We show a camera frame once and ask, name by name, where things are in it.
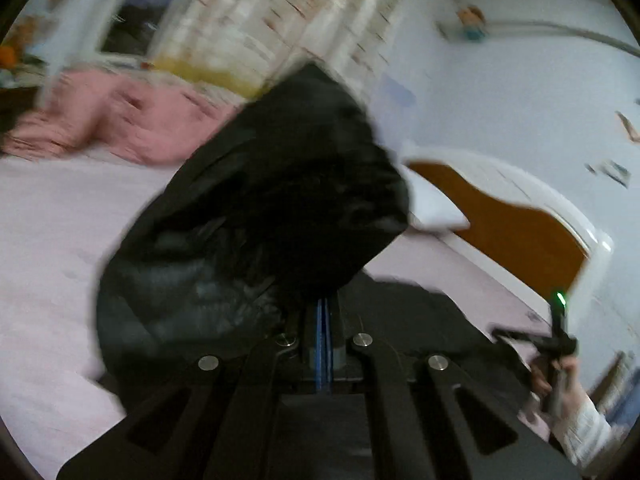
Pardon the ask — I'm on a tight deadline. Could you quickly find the white and wooden headboard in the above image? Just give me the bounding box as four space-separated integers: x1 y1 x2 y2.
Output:
402 151 617 322

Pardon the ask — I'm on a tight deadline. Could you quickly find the orange plush toy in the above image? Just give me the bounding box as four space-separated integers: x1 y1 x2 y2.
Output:
0 44 32 70

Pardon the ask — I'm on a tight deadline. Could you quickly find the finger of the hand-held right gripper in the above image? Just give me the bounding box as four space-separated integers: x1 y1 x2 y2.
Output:
492 327 551 350

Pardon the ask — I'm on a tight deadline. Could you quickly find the white pillow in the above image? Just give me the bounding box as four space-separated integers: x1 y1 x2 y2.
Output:
399 159 472 234

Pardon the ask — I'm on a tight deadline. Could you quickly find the tree print curtain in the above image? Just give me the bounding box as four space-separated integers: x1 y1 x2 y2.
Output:
149 0 422 102

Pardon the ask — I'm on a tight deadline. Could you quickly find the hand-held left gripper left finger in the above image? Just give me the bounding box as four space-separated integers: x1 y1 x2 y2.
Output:
56 298 326 480

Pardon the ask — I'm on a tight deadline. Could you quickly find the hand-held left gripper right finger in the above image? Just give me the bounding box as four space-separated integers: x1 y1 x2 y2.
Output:
325 298 584 480

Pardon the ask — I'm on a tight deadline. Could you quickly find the white framed window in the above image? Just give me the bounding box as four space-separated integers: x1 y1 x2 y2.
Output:
99 0 202 62

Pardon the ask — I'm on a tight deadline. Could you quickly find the pink checked quilt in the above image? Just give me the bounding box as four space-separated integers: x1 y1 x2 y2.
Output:
2 69 242 167

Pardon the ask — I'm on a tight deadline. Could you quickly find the wall poster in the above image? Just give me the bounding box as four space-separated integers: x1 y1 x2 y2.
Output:
586 159 632 189

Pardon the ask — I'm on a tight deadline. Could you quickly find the person's right hand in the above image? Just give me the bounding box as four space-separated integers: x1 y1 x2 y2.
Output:
529 354 585 433

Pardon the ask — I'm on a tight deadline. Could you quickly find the hanging wall ornament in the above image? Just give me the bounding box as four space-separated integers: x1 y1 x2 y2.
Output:
459 4 489 42

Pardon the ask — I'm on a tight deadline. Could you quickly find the black long coat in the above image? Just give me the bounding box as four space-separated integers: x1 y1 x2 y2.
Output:
95 62 532 413

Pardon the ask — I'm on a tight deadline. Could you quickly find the grey wall pipe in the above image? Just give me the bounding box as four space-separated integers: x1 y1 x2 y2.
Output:
434 19 640 57

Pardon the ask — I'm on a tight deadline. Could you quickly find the peeling wall sticker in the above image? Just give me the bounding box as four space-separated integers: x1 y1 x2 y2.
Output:
616 111 640 144

